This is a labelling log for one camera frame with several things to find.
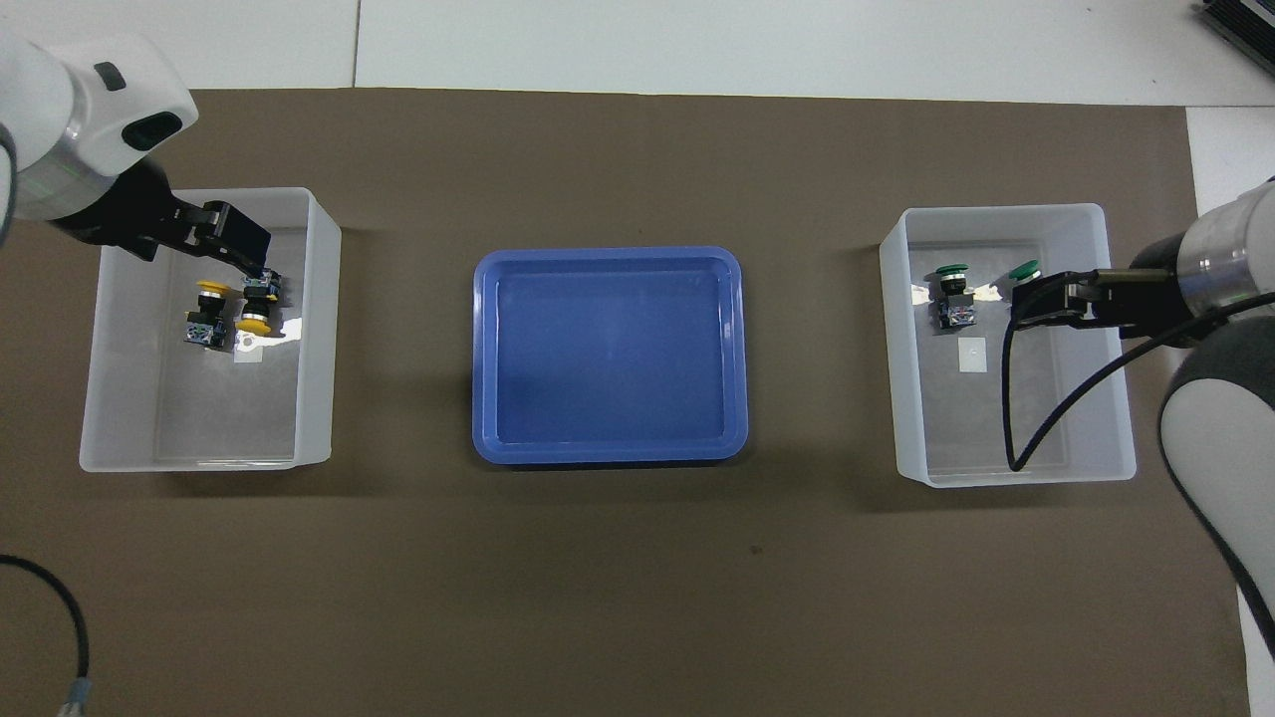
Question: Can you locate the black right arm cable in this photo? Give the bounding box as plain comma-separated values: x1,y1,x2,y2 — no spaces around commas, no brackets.
1004,289,1275,474

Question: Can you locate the yellow push button switch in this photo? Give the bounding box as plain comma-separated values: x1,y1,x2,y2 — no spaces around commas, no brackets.
236,274,282,338
184,281,232,350

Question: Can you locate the translucent white plastic box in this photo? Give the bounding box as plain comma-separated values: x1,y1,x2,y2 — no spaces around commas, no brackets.
879,204,1138,489
79,187,343,473

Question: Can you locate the blue plastic tray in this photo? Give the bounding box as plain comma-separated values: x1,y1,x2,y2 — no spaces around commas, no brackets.
471,246,748,466

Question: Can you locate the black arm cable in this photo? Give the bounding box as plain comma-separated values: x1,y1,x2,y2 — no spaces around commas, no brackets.
0,555,96,717
1004,289,1275,474

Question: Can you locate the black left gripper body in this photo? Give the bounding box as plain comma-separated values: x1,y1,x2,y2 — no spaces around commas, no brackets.
50,159,215,262

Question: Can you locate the grey finned metal device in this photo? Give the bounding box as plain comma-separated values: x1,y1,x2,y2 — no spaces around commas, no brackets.
1198,0,1275,66

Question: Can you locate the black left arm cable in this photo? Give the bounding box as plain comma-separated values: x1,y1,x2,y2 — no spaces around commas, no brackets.
0,555,96,717

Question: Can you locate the brown paper table mat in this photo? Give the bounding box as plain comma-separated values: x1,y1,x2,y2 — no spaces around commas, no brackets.
0,88,1254,717

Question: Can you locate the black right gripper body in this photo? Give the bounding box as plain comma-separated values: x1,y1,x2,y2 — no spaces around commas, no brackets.
1066,249,1196,345

